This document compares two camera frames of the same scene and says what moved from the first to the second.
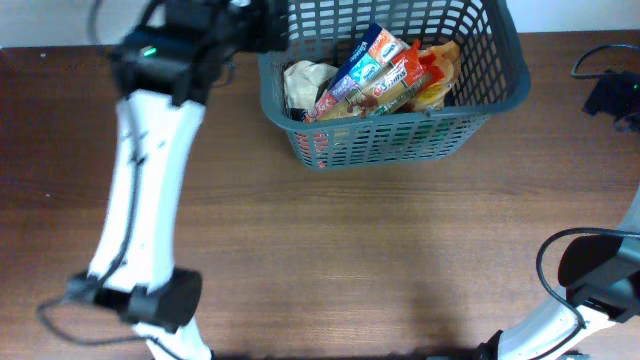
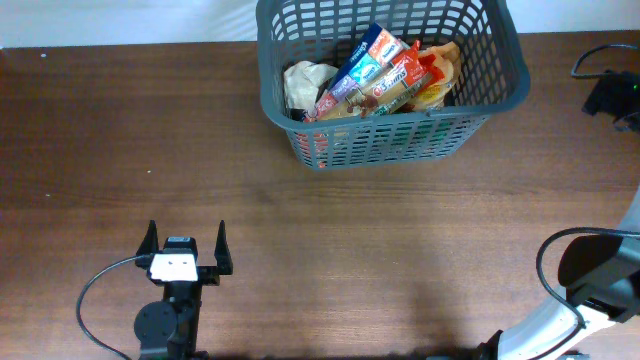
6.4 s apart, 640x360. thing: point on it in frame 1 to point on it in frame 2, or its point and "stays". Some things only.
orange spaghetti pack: (404, 75) stays
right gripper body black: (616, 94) stays
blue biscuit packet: (377, 49) stays
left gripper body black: (253, 24) to (190, 292)
